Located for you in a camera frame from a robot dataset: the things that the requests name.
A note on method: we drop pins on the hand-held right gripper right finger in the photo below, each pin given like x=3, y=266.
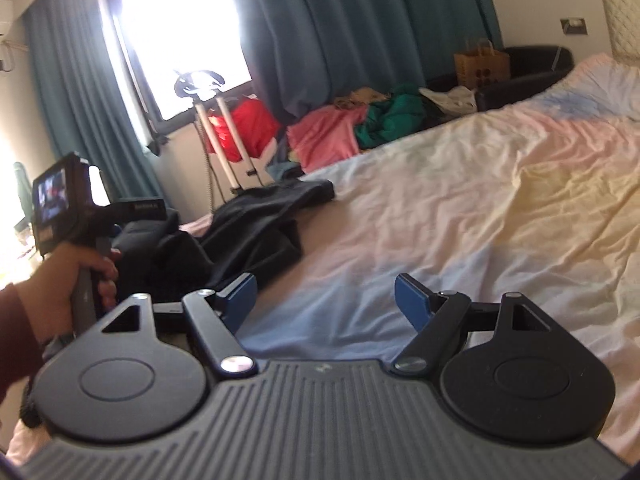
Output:
x=412, y=302

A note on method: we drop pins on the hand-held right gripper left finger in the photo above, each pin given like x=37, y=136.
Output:
x=240, y=300

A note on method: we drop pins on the black pants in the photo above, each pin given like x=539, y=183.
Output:
x=250, y=230

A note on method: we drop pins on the person's left forearm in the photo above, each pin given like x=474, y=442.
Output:
x=15, y=340

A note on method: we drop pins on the person's left hand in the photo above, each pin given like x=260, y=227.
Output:
x=47, y=295

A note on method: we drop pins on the bed with pastel sheet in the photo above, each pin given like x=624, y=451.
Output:
x=450, y=210

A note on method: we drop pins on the narrow teal curtain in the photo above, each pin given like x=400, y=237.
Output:
x=75, y=85

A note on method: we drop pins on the silver tripod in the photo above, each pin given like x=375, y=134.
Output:
x=225, y=130

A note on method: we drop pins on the red bag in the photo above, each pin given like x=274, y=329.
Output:
x=255, y=125

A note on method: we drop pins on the pink cloth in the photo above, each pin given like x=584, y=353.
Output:
x=325, y=135

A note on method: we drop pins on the green cloth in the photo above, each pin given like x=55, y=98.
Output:
x=395, y=117

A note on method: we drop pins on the window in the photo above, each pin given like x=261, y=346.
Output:
x=175, y=35

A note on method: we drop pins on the white cloth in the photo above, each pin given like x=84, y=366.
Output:
x=452, y=100

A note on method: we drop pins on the tan cloth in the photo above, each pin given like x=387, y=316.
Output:
x=362, y=97

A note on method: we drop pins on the brown paper bag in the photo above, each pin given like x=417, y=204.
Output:
x=480, y=70

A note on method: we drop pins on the black armchair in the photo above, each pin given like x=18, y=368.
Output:
x=530, y=67

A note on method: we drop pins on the wide teal curtain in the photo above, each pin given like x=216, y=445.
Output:
x=350, y=20

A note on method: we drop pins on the quilted cream headboard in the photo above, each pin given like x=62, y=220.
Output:
x=622, y=15

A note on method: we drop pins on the wall socket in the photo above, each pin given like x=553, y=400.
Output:
x=574, y=25

